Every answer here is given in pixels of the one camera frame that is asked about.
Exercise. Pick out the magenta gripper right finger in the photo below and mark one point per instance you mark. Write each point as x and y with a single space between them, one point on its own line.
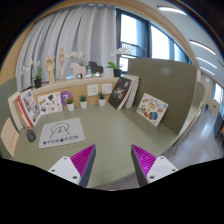
148 167

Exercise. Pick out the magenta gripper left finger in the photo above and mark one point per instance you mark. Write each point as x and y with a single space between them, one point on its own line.
77 168

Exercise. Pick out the grey mouse pad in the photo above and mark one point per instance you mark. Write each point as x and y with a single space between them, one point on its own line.
61 133

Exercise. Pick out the black computer mouse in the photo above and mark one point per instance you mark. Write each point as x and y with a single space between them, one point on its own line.
31 135

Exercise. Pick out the colourful sticker board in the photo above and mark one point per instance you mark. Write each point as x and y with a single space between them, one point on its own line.
152 109

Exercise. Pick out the small potted plant left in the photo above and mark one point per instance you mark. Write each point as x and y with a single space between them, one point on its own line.
70 104

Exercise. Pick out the small potted plant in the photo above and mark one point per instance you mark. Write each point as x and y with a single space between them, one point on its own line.
83 101
101 99
70 104

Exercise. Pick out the white books stack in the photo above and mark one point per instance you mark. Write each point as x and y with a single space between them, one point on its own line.
134 86

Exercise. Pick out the small potted plant middle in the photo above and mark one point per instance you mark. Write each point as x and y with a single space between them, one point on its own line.
83 101

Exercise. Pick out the illustrated white card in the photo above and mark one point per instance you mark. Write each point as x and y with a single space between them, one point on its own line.
50 103

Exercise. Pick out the small potted plant right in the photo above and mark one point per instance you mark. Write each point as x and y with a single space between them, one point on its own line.
101 99

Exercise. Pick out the purple round sign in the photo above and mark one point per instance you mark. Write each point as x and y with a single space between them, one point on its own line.
64 96

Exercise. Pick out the beige paper card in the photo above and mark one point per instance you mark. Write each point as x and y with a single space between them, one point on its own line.
9 136

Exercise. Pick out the red white magazine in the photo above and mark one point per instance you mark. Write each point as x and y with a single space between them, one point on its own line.
29 107

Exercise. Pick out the black book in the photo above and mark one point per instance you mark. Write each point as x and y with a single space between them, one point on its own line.
120 92

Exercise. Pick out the green desk partition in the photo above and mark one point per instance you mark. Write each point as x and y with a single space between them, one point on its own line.
170 81

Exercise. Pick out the pink wooden horse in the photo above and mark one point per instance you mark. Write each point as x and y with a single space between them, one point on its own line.
78 70

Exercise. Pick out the white orchid left pot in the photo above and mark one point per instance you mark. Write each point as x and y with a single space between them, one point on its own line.
36 72

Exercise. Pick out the black wooden horse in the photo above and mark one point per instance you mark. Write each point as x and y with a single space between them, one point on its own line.
95 68

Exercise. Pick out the white orchid black pot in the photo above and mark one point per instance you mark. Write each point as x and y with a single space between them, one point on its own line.
117 68

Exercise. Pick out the wooden hand model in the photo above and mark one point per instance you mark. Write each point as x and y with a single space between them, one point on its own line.
50 66

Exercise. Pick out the wooden mannequin figure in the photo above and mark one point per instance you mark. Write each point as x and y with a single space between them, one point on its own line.
62 58

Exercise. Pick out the white orchid behind horse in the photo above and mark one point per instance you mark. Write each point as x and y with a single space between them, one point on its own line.
80 57

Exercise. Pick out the grey curtain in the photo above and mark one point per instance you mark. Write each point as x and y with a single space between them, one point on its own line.
87 28

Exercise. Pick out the white wall socket left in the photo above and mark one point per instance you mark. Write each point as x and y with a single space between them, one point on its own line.
92 90

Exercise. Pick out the white wall socket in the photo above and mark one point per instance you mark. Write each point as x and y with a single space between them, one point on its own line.
92 90
107 88

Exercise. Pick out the white wall socket right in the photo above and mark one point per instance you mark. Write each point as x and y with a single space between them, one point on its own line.
107 88

